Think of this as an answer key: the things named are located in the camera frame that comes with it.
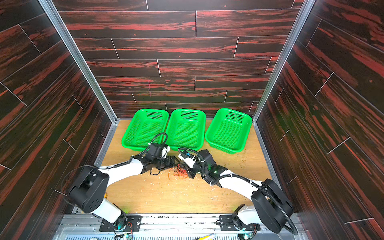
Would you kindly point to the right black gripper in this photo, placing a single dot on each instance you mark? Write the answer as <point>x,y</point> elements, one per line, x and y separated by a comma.
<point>190,168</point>

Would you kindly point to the middle green plastic basket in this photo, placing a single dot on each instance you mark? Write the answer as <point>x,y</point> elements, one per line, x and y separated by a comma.
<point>186,129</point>

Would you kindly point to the left green plastic basket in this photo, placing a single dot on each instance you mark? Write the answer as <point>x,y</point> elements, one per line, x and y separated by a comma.
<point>145,124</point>

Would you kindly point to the aluminium front rail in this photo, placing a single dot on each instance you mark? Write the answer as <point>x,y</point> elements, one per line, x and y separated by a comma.
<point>170,227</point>

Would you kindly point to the green plastic basket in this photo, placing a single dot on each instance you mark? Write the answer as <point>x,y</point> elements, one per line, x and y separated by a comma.
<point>186,129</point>
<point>229,131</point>
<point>145,124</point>

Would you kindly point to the yellow pencil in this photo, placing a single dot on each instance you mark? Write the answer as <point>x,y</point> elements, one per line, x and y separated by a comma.
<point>205,237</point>

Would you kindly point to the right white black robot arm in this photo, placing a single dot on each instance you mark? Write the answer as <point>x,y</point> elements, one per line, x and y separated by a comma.
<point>271,207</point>

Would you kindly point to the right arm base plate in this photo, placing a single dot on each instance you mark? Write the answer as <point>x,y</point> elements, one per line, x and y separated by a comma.
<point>230,223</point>

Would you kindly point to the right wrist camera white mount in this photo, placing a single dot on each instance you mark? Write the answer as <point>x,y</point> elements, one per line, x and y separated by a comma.
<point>188,158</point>

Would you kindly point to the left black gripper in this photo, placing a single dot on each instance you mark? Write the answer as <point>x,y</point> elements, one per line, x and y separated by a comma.
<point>163,162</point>

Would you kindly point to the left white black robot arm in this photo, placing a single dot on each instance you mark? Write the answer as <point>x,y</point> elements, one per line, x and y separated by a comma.
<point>88,190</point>

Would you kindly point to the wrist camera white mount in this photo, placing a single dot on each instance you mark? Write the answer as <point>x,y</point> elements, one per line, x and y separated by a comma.
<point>158,150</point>
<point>188,158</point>

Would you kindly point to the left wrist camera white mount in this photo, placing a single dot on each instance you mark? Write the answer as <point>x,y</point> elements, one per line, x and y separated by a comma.
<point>158,150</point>

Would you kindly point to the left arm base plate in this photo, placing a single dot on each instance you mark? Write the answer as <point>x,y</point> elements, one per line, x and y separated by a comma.
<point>127,223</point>

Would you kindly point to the right green plastic basket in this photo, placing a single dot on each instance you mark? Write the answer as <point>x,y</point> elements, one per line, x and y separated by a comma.
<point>229,131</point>

